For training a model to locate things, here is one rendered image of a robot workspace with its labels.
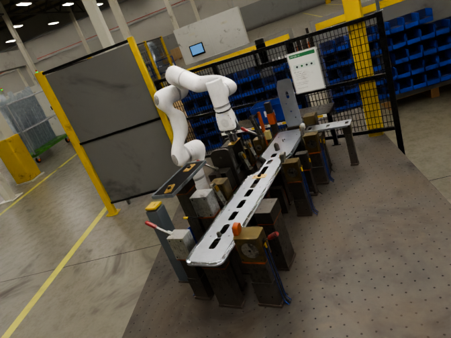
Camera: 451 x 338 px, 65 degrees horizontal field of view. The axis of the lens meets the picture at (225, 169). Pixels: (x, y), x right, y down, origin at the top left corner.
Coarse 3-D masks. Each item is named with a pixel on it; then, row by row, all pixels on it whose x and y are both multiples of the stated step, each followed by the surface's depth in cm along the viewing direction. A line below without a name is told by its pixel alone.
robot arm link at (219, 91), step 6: (216, 78) 175; (210, 84) 174; (216, 84) 174; (222, 84) 176; (210, 90) 175; (216, 90) 174; (222, 90) 176; (228, 90) 178; (210, 96) 178; (216, 96) 176; (222, 96) 176; (228, 96) 181; (216, 102) 177; (222, 102) 177; (228, 102) 179
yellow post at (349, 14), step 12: (348, 0) 231; (348, 12) 234; (360, 12) 232; (360, 24) 235; (360, 48) 242; (360, 60) 245; (360, 72) 249; (372, 72) 250; (372, 120) 262; (384, 132) 270
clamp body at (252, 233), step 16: (240, 240) 139; (256, 240) 135; (240, 256) 143; (256, 256) 139; (256, 272) 145; (272, 272) 146; (256, 288) 149; (272, 288) 145; (272, 304) 150; (288, 304) 148
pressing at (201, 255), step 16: (272, 144) 236; (288, 144) 227; (272, 160) 212; (272, 176) 193; (240, 192) 188; (256, 192) 182; (224, 208) 178; (240, 208) 173; (256, 208) 170; (224, 224) 165; (208, 240) 157; (224, 240) 153; (192, 256) 150; (208, 256) 146; (224, 256) 143
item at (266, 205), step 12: (264, 204) 163; (276, 204) 161; (264, 216) 157; (276, 216) 160; (264, 228) 161; (276, 228) 159; (276, 240) 161; (288, 240) 170; (276, 252) 165; (288, 252) 168; (276, 264) 169; (288, 264) 167
